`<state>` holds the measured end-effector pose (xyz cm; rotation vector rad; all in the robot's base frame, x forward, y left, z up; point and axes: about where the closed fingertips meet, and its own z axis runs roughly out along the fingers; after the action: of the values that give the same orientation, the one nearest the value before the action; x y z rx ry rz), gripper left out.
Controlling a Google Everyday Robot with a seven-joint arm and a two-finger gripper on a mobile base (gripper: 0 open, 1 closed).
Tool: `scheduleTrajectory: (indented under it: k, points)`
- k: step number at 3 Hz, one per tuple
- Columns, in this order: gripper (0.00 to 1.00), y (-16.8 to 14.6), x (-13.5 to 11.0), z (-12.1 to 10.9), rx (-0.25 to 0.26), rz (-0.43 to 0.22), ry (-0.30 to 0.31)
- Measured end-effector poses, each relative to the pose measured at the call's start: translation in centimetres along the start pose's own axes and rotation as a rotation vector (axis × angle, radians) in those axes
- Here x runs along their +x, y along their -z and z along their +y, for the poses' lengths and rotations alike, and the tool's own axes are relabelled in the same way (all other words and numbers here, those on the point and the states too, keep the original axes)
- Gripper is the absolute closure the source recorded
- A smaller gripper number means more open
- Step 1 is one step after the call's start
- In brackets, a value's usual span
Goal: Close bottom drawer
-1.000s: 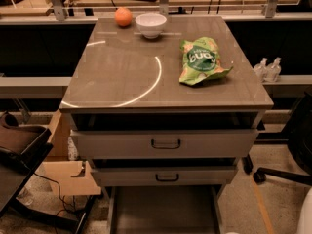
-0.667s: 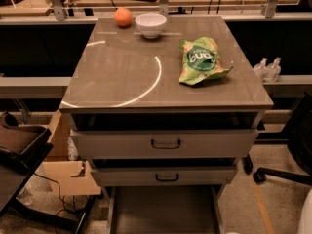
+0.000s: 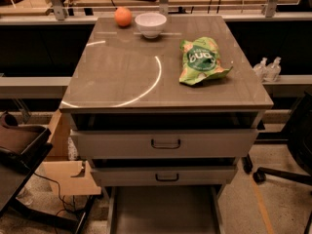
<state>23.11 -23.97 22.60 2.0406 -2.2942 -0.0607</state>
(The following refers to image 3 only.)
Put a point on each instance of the grey bottom drawer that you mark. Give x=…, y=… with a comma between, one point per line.
x=164, y=210

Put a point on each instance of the grey drawer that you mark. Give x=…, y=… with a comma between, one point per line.
x=164, y=144
x=164, y=210
x=163, y=176

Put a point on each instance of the grey drawer cabinet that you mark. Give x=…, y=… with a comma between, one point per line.
x=126, y=82

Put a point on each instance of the grey top drawer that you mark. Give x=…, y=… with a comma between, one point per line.
x=164, y=144

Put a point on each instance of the grey middle drawer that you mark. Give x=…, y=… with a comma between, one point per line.
x=163, y=176

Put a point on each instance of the green chip bag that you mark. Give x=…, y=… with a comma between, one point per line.
x=201, y=61

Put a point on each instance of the white bowl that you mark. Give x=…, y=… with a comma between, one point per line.
x=150, y=25

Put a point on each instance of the orange fruit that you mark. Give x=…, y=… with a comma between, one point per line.
x=123, y=16

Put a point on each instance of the clear bottle left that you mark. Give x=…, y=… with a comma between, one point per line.
x=259, y=69

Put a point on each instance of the cardboard box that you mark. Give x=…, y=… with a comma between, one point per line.
x=71, y=177

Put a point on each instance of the black side table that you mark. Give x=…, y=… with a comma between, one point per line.
x=22, y=150

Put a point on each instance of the black office chair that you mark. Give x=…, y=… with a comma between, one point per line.
x=297, y=136

